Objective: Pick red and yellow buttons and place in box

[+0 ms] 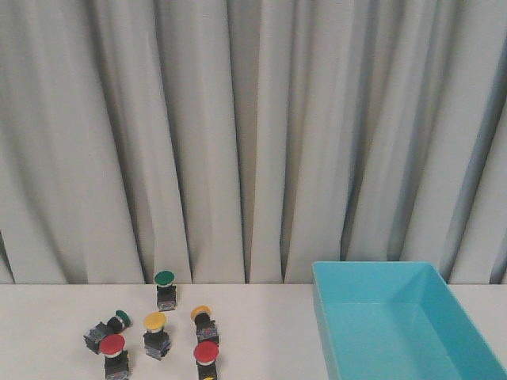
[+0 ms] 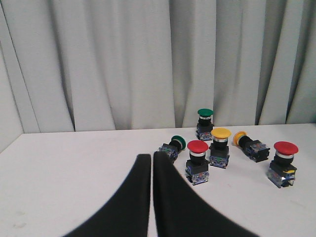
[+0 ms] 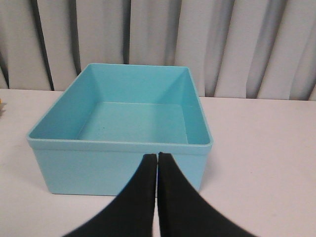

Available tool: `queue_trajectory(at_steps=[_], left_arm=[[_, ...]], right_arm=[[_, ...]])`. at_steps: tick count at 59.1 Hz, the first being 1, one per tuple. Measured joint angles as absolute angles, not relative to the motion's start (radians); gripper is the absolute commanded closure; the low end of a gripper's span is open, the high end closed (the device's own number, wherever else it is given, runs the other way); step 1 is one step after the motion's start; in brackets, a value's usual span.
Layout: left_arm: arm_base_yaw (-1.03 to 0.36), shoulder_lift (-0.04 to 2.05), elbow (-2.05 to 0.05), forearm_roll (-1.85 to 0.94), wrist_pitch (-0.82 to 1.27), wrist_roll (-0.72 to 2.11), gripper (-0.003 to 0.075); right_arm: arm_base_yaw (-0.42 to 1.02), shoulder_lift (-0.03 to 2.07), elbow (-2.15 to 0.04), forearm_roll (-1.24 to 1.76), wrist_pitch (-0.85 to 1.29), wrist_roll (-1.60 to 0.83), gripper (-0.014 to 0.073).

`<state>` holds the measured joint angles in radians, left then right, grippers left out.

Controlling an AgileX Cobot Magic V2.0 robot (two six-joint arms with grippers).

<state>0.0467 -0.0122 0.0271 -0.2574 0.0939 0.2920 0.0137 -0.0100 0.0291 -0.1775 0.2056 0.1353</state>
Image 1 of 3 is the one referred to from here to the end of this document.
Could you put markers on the upright green push button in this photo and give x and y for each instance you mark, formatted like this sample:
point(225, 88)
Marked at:
point(166, 298)

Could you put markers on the red push button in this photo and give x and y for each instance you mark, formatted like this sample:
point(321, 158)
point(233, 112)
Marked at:
point(116, 357)
point(205, 354)

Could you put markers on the grey pleated curtain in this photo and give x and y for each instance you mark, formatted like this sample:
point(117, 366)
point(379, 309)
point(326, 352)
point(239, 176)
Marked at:
point(241, 141)

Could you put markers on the yellow push button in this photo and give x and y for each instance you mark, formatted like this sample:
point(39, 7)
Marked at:
point(157, 342)
point(206, 329)

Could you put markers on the lying green push button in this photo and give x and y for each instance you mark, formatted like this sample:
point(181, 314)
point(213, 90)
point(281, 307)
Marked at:
point(115, 325)

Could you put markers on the lying yellow push button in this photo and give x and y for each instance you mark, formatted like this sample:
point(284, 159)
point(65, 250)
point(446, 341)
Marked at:
point(206, 329)

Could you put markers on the light blue plastic box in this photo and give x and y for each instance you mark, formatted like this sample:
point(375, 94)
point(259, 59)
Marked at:
point(396, 320)

